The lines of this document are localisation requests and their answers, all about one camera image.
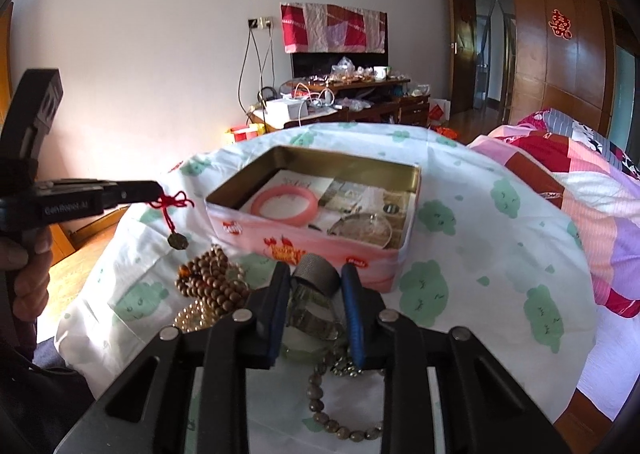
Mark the white bed sheet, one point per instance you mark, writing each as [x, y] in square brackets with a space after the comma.
[615, 349]

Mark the patchwork cloth cover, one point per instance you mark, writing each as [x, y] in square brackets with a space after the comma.
[330, 27]

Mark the pink bangle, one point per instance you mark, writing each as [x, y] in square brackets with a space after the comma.
[284, 191]

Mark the white box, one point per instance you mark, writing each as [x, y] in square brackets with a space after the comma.
[285, 110]

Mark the person's left hand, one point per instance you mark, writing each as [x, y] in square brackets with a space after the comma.
[30, 274]

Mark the silver wristwatch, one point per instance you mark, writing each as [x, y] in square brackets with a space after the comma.
[315, 271]

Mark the wooden door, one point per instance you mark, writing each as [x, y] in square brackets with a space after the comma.
[462, 44]

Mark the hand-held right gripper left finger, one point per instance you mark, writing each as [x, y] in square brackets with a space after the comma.
[280, 314]

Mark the clear plastic bag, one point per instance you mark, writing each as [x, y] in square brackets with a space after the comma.
[343, 66]

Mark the red and yellow container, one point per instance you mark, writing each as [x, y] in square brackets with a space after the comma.
[245, 135]

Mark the red knot coin charm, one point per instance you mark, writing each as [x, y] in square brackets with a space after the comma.
[172, 201]

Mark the clear bangle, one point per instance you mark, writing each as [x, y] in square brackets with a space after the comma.
[370, 217]

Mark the white cloud-print sheet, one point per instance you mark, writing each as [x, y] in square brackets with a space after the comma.
[475, 259]

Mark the cluttered wooden desk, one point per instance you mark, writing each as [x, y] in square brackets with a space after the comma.
[410, 112]

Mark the printed booklet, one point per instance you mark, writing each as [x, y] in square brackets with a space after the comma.
[340, 194]

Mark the black television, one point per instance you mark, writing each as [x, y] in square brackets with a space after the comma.
[310, 65]

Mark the white mug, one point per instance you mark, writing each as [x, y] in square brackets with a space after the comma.
[381, 73]

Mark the patchwork quilt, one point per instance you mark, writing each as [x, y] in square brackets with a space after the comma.
[575, 184]

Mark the red and white paper bag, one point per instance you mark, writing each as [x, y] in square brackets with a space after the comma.
[440, 112]

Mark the orange plastic bag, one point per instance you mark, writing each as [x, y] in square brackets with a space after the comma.
[446, 132]

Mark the person's dark clothing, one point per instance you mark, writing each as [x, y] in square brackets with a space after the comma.
[35, 399]

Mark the red paper-cut sticker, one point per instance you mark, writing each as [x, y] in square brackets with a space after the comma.
[560, 24]

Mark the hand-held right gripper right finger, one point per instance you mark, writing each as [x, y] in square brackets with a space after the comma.
[352, 319]

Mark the wooden wardrobe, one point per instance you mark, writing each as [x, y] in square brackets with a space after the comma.
[575, 79]

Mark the green jade bangle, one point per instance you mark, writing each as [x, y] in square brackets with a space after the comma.
[295, 352]

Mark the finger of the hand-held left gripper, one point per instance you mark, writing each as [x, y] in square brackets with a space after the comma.
[135, 191]

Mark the wall socket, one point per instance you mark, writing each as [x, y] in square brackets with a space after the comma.
[261, 23]

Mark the pink tin box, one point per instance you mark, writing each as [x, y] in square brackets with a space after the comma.
[250, 236]

